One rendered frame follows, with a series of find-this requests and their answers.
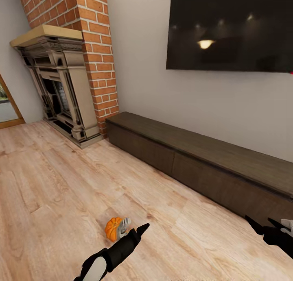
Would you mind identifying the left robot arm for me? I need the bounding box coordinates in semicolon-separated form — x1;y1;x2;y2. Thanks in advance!
74;218;150;281

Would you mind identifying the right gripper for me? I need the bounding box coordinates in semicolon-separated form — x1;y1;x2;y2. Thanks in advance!
245;215;293;259

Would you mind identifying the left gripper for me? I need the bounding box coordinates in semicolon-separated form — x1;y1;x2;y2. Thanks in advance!
115;222;150;261

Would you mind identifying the pumpkin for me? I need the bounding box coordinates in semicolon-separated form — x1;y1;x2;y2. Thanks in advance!
105;217;122;242

